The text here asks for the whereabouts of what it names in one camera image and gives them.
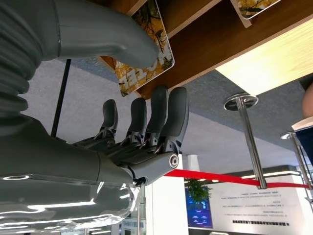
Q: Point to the person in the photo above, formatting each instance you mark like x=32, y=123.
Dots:
x=307, y=142

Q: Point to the blue display screen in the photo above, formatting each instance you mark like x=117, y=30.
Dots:
x=197, y=217

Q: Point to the black stanchion post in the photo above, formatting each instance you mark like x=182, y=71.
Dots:
x=61, y=97

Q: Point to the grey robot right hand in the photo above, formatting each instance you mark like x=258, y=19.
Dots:
x=48, y=162

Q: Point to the brown wooden card holder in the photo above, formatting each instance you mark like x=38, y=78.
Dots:
x=207, y=42

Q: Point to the green potted plant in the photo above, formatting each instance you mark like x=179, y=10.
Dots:
x=197, y=191

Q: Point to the red barrier belt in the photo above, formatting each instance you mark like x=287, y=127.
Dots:
x=219, y=177

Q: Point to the chrome stanchion post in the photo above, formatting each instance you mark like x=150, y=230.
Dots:
x=286, y=135
x=249, y=142

